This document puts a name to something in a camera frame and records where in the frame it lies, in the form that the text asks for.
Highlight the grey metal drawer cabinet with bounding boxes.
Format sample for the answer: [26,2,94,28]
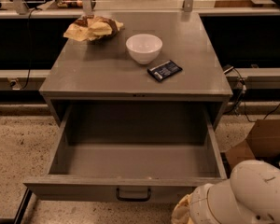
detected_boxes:
[38,10,234,131]

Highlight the black cable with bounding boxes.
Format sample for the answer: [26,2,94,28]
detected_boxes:
[20,7,41,91]
[223,64,280,123]

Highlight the crumpled brown chip bag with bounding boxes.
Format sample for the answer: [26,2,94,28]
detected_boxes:
[63,15,123,41]

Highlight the black cable right side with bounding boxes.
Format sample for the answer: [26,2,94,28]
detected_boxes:
[223,64,280,123]

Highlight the white ceramic bowl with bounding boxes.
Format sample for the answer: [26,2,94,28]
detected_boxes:
[126,34,162,64]

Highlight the black cable left side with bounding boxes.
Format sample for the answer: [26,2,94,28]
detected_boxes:
[20,7,41,91]

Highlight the dark blue snack packet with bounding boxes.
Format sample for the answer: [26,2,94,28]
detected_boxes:
[147,60,183,82]

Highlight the black metal floor bar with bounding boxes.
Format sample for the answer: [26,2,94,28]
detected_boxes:
[13,189,32,224]

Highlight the grey top drawer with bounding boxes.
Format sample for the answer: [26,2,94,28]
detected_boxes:
[24,101,226,203]

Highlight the cardboard box with cans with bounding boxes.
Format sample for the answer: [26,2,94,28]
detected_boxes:
[225,119,280,168]

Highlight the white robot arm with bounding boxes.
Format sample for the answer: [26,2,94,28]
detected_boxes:
[171,160,280,224]

